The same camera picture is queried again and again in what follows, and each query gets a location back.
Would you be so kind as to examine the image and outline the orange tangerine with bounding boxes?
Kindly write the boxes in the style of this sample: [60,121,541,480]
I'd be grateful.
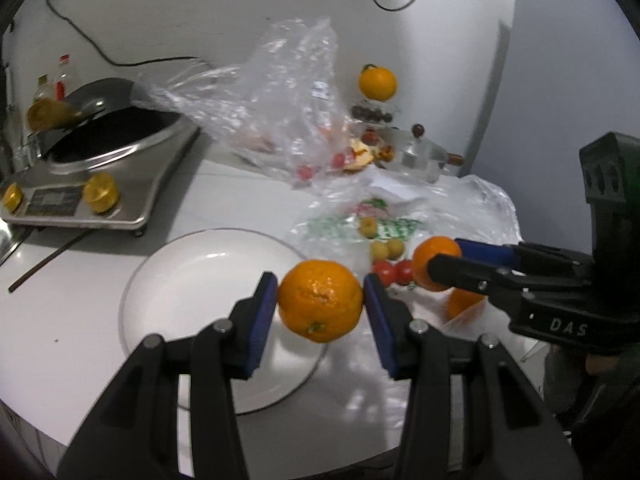
[411,235,463,293]
[278,260,363,344]
[446,288,486,321]

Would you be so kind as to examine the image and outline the red cherry tomato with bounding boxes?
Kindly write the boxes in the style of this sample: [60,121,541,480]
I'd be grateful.
[372,260,397,288]
[395,259,413,286]

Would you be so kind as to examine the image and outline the yellow longan right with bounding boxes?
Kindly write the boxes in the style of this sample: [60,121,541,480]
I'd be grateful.
[386,238,405,260]

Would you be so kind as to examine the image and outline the yellow longan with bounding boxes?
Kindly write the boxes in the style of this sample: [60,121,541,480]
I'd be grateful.
[386,238,405,260]
[369,240,390,263]
[358,217,378,240]

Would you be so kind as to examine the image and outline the yellow longan left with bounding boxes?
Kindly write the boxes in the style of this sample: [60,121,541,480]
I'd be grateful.
[369,240,390,263]

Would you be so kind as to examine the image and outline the small steel pot with lid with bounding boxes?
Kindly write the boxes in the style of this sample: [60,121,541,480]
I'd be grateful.
[376,125,464,183]

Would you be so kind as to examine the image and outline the white printed plastic bag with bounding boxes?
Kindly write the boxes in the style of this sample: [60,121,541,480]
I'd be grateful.
[285,170,548,431]

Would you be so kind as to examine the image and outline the white round plate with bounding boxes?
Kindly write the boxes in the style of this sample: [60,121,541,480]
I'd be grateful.
[118,229,326,415]

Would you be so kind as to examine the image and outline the yellow longan top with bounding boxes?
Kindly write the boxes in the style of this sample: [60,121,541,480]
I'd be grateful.
[358,217,378,240]

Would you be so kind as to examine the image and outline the black chopstick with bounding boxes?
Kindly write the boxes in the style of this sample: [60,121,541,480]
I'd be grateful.
[8,230,92,294]

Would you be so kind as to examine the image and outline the orange peel pile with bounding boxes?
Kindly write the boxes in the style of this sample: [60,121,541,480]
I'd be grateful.
[344,139,396,171]

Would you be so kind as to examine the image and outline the dark grapes in tray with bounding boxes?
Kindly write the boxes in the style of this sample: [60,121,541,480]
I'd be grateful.
[350,104,394,124]

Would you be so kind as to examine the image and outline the yellow orange on stand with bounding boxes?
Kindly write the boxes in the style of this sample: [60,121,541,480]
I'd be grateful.
[358,64,397,102]

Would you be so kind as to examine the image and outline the steel induction cooker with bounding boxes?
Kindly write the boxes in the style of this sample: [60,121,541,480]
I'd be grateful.
[1,114,198,232]

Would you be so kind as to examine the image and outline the clear plastic bag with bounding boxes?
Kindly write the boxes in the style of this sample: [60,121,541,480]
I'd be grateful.
[131,16,355,186]

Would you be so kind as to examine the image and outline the red capped sauce bottle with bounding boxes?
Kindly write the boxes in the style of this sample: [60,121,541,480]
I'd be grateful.
[53,54,74,101]

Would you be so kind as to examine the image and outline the black wok with handle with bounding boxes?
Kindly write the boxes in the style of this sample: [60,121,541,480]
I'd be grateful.
[27,78,179,165]

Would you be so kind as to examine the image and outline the black power cable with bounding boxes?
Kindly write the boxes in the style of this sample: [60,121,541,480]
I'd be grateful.
[45,0,202,68]

